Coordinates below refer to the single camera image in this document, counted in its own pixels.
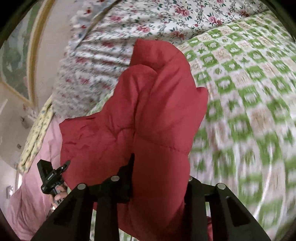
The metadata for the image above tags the framed wall picture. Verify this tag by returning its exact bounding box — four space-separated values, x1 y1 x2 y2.
0 0 57 107

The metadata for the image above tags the rose floral duvet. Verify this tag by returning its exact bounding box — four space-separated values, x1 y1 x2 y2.
52 0 275 116

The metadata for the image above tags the person's left hand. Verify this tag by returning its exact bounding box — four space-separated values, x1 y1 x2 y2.
50 182 69 209

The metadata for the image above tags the yellow floral cloth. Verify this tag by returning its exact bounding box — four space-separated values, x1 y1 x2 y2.
17 97 59 174

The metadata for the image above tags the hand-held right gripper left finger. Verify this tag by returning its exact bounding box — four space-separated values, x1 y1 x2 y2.
30 153 135 241

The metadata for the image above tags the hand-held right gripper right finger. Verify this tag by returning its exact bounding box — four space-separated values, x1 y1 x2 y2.
184 176 271 241

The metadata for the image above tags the red quilted jacket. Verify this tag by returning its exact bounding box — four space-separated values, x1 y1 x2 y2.
59 38 213 241

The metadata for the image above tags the green checked bed sheet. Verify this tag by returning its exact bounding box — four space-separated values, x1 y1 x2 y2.
87 10 296 241

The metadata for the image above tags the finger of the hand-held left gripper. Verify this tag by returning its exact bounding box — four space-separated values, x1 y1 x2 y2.
58 159 71 173

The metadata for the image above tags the pink quilt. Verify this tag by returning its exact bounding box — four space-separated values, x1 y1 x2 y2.
6 118 70 241

